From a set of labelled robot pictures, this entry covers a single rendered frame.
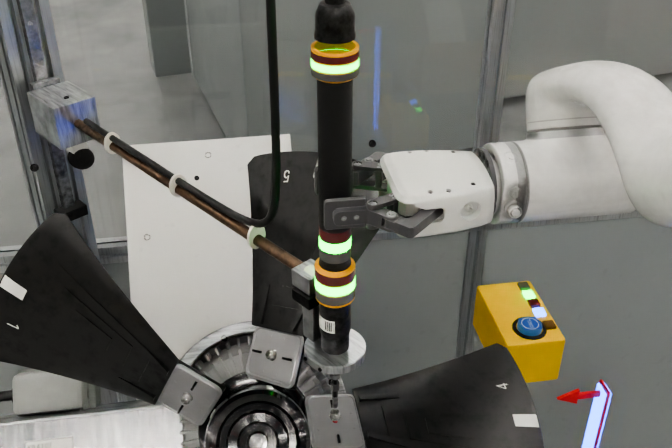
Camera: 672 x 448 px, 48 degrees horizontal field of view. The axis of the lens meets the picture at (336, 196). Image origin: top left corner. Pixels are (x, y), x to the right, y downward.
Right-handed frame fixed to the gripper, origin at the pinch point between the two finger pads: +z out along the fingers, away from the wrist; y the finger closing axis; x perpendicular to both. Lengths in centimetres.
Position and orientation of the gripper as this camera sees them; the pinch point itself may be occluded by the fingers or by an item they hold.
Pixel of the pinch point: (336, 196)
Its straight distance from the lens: 75.7
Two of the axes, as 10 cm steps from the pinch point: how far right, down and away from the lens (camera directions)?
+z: -9.9, 0.8, -1.4
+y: -1.6, -5.1, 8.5
